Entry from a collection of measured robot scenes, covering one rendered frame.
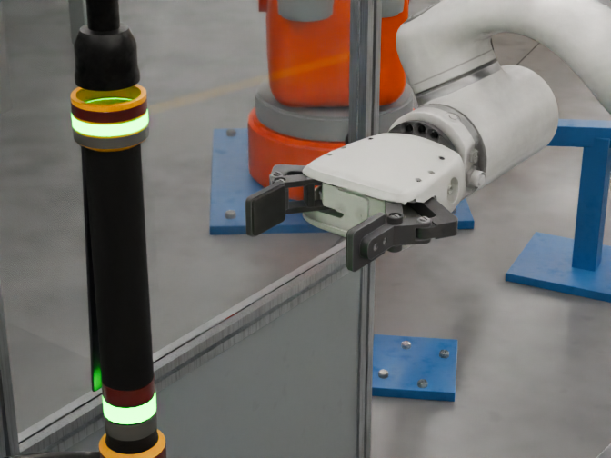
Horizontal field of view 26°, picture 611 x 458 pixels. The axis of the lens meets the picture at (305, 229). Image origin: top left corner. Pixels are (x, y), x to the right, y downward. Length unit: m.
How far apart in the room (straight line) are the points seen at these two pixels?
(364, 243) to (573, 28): 0.25
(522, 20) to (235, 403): 1.29
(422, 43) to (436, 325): 3.08
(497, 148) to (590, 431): 2.68
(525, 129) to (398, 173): 0.17
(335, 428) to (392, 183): 1.58
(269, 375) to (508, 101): 1.24
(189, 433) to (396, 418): 1.61
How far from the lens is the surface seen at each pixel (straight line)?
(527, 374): 3.95
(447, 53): 1.11
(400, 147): 1.04
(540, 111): 1.16
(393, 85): 4.77
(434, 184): 1.00
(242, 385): 2.23
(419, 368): 3.88
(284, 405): 2.36
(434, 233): 0.96
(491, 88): 1.12
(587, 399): 3.87
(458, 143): 1.06
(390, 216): 0.96
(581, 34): 1.05
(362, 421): 2.60
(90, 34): 0.75
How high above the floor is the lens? 2.07
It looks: 26 degrees down
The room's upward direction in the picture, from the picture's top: straight up
